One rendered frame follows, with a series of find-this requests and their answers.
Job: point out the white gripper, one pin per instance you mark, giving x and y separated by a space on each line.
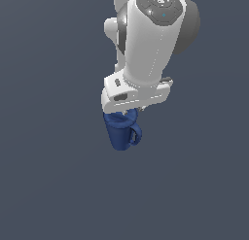
129 93

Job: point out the blue mug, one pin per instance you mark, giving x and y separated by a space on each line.
120 133

